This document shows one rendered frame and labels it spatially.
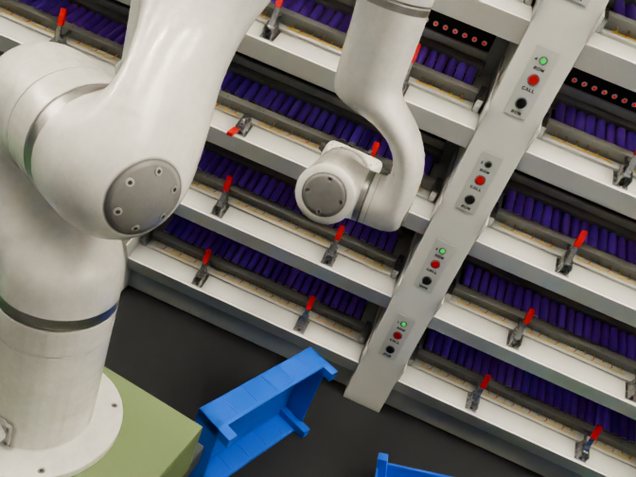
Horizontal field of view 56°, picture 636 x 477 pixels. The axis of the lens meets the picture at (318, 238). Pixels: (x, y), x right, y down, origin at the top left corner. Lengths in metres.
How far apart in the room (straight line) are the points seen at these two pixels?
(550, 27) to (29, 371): 0.91
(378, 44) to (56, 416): 0.56
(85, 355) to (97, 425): 0.14
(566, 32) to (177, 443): 0.86
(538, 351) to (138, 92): 1.08
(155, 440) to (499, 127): 0.77
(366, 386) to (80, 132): 1.08
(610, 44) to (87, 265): 0.89
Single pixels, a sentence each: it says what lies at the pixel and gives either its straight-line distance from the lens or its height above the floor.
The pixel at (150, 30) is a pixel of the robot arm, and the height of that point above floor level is 0.85.
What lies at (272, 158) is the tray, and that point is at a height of 0.50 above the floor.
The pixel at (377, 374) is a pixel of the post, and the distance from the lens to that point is 1.42.
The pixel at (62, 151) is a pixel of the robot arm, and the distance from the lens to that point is 0.50.
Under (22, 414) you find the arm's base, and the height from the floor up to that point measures 0.44.
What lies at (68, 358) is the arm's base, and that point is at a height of 0.52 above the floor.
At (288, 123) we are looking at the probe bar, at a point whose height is 0.56.
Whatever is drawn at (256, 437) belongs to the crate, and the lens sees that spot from 1.32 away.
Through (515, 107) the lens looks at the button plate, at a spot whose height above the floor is 0.78.
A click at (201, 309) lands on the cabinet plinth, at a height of 0.03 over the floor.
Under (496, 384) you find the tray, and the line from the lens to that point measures 1.49.
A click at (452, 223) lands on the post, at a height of 0.53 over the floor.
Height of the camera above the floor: 1.00
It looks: 30 degrees down
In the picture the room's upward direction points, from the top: 22 degrees clockwise
